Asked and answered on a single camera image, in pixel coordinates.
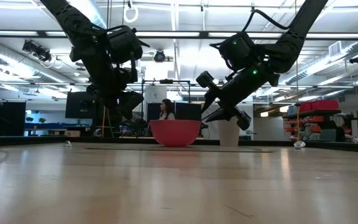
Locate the person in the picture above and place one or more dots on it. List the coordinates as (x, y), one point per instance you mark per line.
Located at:
(167, 109)

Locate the red plastic bowl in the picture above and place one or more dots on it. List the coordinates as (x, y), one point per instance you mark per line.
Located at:
(174, 133)

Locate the black background rig frame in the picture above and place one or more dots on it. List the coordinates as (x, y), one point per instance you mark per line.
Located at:
(166, 81)

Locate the black monitor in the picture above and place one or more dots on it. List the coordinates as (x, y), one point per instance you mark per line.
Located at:
(76, 105)

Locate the black hanging camera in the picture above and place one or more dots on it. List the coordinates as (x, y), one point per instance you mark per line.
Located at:
(37, 51)

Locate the black overhead camera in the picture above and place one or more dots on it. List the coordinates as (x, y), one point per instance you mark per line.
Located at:
(159, 56)

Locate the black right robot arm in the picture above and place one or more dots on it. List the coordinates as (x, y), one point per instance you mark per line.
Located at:
(294, 40)

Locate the small red storage bin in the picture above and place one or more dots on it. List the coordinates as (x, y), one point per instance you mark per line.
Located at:
(305, 107)

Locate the silver ceiling duct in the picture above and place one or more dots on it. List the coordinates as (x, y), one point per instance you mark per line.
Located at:
(322, 73)
(98, 12)

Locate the blue table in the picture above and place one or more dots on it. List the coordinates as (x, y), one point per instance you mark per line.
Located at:
(45, 126)

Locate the large red storage bin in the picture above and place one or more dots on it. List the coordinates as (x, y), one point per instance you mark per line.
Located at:
(322, 105)

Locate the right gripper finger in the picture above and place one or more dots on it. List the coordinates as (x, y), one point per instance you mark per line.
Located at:
(210, 99)
(221, 116)

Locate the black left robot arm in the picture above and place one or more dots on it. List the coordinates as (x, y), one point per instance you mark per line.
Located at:
(73, 25)

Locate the black partition screen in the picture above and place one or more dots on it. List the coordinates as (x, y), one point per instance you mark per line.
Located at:
(185, 111)

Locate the white paper cup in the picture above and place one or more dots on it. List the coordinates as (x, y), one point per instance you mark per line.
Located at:
(228, 137)

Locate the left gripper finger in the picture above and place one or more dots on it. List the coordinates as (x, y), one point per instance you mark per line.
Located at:
(106, 109)
(130, 104)

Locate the orange pole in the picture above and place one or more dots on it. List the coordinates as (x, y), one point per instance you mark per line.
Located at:
(104, 121)

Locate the storage shelf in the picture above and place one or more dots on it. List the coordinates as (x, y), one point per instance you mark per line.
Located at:
(312, 112)

